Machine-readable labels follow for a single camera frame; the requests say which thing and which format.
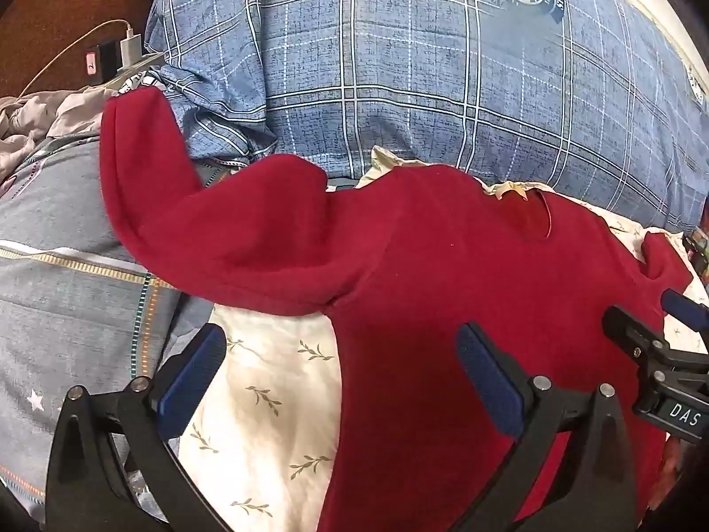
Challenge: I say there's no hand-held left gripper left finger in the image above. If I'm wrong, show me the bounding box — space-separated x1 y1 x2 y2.
45 321 234 532

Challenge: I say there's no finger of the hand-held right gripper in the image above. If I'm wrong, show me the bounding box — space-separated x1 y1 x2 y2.
661 287 709 343
603 304 671 371

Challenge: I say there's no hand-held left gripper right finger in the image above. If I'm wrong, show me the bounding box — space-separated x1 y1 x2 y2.
455 321 640 532

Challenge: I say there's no red sweater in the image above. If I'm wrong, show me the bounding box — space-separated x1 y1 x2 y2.
100 89 696 532

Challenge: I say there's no white leaf-print cloth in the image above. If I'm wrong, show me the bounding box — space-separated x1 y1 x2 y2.
174 144 709 532

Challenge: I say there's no grey striped bed sheet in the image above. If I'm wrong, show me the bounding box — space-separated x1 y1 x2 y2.
0 136 217 527

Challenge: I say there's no grey crumpled cloth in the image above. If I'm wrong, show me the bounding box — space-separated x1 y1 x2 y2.
0 86 120 189

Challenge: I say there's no blue plaid pillow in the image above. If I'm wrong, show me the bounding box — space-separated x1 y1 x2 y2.
145 0 709 234

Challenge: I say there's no black phone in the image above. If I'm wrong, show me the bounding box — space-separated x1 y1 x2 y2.
86 43 121 79

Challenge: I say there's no white charger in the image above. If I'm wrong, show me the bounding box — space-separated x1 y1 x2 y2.
119 33 146 67

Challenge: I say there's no white charging cable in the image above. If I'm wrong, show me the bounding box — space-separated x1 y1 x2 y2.
19 19 134 98

